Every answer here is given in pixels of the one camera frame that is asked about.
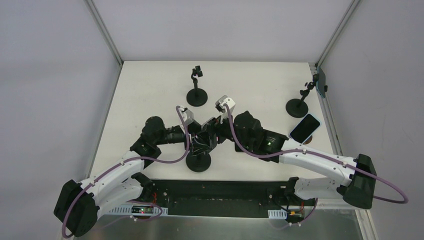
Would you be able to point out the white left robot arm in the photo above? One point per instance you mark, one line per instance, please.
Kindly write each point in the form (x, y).
(81, 204)

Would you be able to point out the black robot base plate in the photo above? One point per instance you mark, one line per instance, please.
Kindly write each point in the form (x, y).
(234, 199)

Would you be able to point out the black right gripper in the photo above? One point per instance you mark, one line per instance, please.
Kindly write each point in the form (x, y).
(214, 126)

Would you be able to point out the blue phone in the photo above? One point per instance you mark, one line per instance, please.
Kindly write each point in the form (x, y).
(321, 85)

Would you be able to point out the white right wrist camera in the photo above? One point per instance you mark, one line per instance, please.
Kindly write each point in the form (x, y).
(225, 105)

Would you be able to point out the white slotted cable duct left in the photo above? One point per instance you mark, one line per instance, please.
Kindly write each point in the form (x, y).
(139, 210)

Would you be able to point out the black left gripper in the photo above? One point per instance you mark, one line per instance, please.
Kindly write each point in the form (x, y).
(193, 138)

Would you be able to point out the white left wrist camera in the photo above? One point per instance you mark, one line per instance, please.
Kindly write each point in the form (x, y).
(187, 116)

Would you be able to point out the white slotted cable duct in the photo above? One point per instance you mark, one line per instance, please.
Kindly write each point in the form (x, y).
(139, 210)
(277, 214)

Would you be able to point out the black phone stand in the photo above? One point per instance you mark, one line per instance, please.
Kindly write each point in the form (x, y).
(298, 108)
(198, 159)
(196, 97)

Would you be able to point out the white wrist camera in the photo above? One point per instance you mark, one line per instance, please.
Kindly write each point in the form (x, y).
(187, 116)
(225, 105)

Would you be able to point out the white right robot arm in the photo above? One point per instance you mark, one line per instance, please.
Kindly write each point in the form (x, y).
(351, 179)

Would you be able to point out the blue-cased phone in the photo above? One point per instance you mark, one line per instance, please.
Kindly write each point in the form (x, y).
(305, 128)

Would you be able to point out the white slotted cable duct right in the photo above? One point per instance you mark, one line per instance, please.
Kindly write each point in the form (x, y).
(277, 214)

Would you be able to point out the silver phone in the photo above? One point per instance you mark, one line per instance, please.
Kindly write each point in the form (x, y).
(208, 136)

